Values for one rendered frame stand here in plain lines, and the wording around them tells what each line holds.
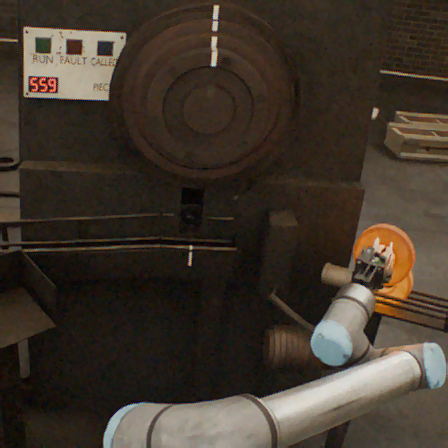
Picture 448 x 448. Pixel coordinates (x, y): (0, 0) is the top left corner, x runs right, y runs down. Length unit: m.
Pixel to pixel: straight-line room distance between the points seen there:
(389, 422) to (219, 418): 1.52
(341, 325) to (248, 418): 0.47
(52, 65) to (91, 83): 0.11
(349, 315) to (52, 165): 0.89
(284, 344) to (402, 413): 0.81
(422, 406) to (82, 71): 1.68
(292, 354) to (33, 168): 0.85
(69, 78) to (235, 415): 1.07
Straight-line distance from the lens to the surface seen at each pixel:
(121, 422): 1.00
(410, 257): 1.56
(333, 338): 1.30
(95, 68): 1.68
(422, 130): 5.30
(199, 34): 1.49
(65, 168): 1.75
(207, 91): 1.46
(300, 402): 0.99
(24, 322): 1.59
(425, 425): 2.41
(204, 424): 0.89
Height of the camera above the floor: 1.53
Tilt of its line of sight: 26 degrees down
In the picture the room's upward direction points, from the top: 7 degrees clockwise
